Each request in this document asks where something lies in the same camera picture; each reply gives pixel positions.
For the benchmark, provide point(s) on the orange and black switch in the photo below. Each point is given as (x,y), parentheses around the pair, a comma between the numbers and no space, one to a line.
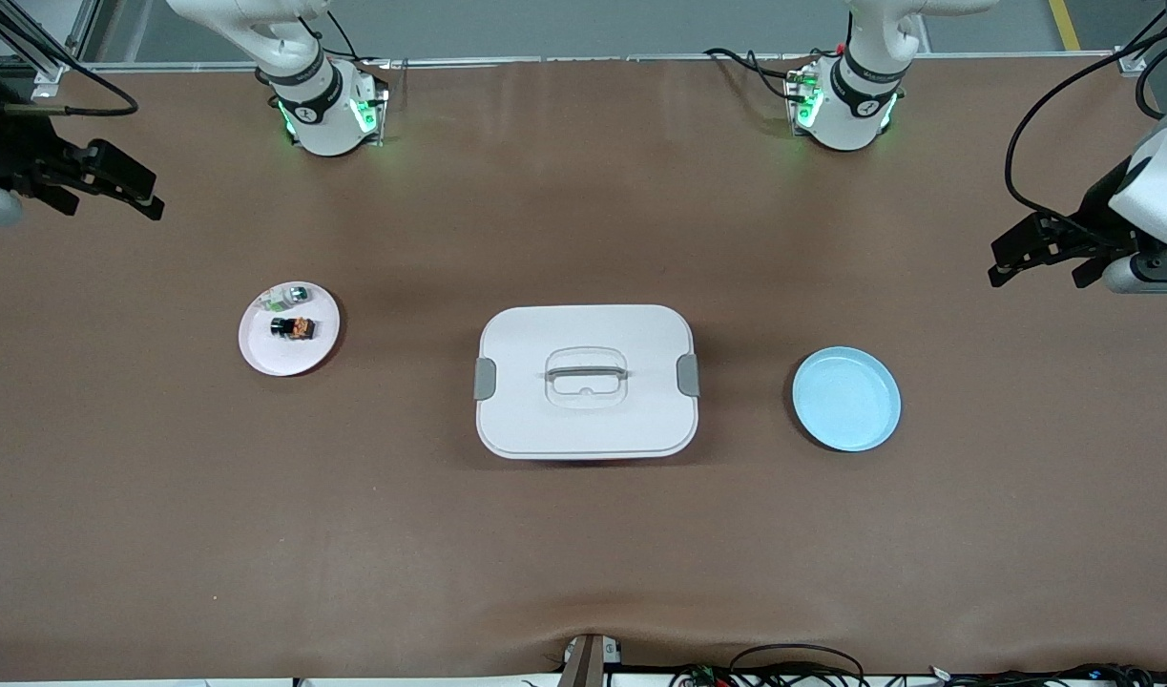
(293,328)

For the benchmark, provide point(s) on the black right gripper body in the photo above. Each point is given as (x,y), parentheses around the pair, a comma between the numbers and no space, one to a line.
(6,148)

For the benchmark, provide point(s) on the green and clear switch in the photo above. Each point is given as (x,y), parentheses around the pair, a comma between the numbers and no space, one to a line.
(285,298)

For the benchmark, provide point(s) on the aluminium table frame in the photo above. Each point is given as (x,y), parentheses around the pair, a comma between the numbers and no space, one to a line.
(593,61)

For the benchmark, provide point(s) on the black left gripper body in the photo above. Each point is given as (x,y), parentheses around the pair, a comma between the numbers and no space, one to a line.
(1101,213)

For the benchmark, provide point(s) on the brown table mat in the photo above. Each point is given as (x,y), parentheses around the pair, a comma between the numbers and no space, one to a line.
(583,553)

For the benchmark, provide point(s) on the pink round plate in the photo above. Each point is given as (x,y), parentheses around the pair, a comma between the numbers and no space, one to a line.
(287,358)

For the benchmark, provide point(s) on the white lidded storage box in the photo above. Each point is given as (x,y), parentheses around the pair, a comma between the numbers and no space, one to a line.
(583,420)

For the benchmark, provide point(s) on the light blue round plate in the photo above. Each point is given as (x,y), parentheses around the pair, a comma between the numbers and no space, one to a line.
(845,401)

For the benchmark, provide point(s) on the metal edge bracket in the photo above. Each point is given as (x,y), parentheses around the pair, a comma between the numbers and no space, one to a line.
(588,660)

